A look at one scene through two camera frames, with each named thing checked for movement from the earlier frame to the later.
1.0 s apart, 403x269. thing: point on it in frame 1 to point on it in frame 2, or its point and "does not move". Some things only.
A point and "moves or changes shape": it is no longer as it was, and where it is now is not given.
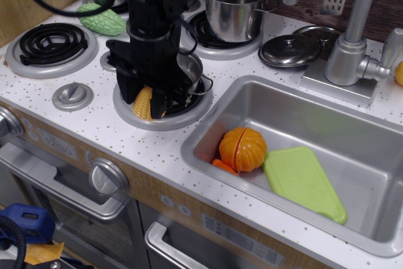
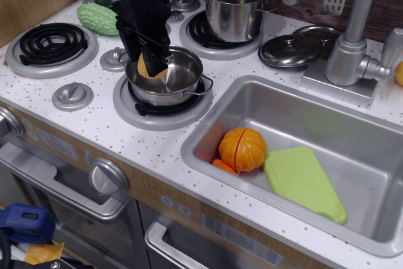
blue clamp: x=38 y=225 does not move
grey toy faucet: x=346 y=74 does not move
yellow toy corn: x=141 y=106 moves or changes shape
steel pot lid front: x=290 y=50 does not move
